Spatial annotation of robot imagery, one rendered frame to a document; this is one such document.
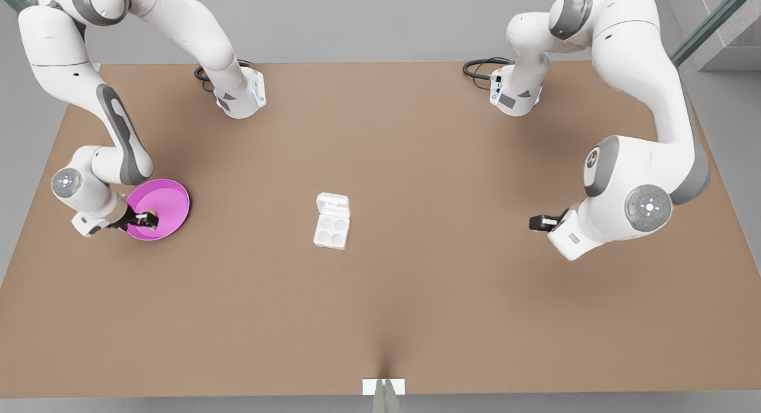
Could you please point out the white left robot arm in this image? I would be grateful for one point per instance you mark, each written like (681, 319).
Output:
(636, 62)

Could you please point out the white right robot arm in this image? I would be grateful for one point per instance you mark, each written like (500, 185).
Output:
(71, 62)

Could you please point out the white egg box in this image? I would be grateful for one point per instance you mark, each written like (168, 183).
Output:
(333, 221)

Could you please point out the pink round bowl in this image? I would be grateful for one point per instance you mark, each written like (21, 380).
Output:
(169, 204)

